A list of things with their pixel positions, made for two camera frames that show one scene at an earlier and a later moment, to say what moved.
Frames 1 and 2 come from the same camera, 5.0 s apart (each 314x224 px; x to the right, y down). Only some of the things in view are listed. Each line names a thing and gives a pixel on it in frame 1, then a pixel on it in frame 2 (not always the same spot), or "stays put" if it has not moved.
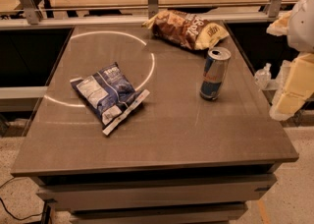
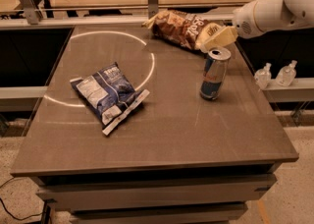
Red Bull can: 215,73 stays put
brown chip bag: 184,29 stays put
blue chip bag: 110,95 stays put
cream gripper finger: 297,89 -> 215,34
